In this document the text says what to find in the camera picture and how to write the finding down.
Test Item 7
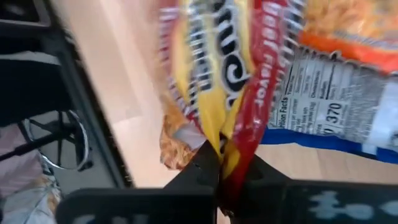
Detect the blue Maruchan noodle pack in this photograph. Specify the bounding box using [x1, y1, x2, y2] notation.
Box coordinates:
[260, 46, 398, 165]

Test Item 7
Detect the red Maruchan noodle pack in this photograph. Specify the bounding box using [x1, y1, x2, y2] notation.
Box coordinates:
[157, 0, 301, 215]

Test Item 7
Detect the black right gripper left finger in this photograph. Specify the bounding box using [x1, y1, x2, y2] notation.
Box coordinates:
[55, 139, 220, 224]

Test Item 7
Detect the pale crumpled bag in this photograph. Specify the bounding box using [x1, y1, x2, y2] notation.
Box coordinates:
[0, 124, 62, 224]

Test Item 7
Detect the orange Maruchan noodle pack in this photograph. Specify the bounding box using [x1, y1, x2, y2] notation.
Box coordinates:
[298, 0, 398, 75]

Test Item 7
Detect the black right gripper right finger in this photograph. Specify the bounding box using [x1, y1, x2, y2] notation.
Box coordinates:
[223, 154, 398, 224]

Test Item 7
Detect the black aluminium table frame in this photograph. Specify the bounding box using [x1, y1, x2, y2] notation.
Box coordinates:
[30, 0, 135, 189]

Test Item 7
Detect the stool with chrome foot ring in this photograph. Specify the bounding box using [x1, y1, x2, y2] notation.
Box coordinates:
[20, 109, 93, 172]

